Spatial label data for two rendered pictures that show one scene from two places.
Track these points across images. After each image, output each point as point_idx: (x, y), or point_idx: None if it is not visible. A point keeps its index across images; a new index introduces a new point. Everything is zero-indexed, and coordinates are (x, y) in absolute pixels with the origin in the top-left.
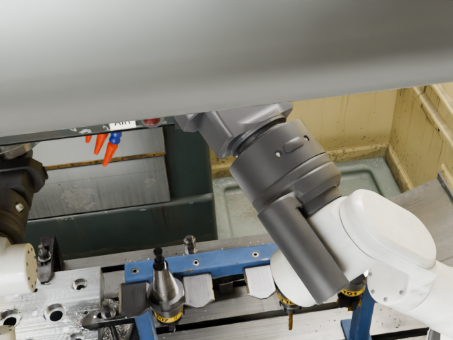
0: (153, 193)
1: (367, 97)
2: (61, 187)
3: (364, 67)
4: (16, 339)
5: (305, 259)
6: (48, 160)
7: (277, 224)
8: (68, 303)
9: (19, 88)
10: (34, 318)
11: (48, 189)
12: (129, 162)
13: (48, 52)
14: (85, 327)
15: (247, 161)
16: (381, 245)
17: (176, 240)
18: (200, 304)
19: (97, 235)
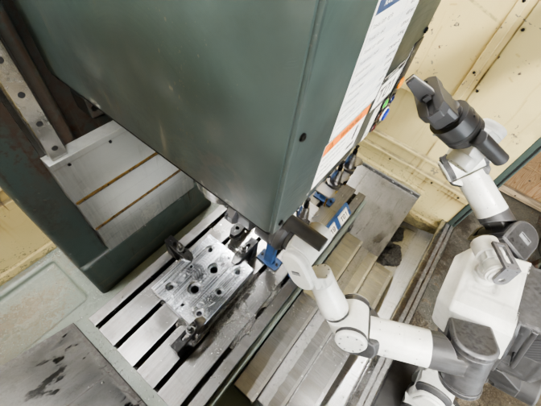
0: (186, 187)
1: None
2: (140, 210)
3: None
4: (210, 292)
5: (500, 151)
6: (134, 197)
7: (490, 142)
8: (216, 260)
9: None
10: (207, 278)
11: (134, 215)
12: (175, 176)
13: None
14: (237, 263)
15: (464, 124)
16: (506, 134)
17: (194, 206)
18: (317, 213)
19: (158, 226)
